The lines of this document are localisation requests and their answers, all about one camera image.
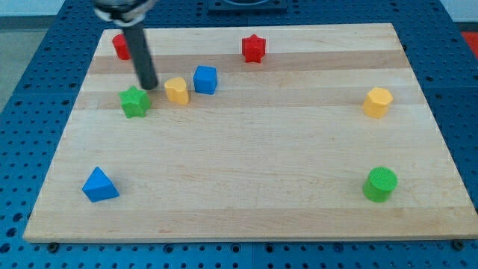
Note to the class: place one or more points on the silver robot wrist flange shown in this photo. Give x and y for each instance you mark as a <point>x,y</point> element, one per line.
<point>123,12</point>

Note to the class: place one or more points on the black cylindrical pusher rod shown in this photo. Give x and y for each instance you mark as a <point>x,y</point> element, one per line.
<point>140,55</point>

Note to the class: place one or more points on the yellow heart block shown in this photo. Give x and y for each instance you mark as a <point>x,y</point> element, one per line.
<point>176,90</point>

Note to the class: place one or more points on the blue cube block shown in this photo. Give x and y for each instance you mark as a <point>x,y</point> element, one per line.
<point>205,80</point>

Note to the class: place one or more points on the red cylinder block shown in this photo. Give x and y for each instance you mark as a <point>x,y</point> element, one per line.
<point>120,46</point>

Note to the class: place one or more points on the green star block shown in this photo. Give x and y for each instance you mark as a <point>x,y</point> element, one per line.
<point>134,102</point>

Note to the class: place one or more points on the red star block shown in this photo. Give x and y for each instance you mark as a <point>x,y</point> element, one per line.
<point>253,48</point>

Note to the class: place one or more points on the wooden board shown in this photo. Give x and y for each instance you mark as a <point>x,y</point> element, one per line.
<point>280,152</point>

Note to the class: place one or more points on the blue triangle block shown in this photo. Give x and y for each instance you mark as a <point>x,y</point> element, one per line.
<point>99,187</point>

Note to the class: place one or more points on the yellow hexagon block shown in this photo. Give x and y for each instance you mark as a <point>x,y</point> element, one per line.
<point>377,102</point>

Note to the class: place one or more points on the green cylinder block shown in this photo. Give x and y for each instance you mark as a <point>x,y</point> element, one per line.
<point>380,183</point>

